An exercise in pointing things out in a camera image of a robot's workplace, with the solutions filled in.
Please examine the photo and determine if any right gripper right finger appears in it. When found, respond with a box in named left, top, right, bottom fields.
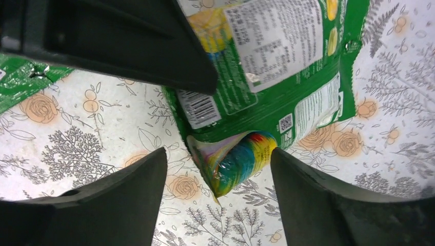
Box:
left=270, top=148, right=434, bottom=245

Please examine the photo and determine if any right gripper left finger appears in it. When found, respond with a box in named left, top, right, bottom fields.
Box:
left=1, top=148, right=168, bottom=245

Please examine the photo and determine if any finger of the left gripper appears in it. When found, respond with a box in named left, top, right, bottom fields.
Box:
left=1, top=1, right=218, bottom=95

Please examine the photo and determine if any green candy bag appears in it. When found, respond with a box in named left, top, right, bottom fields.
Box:
left=165, top=1, right=370, bottom=198
left=1, top=54, right=74, bottom=113

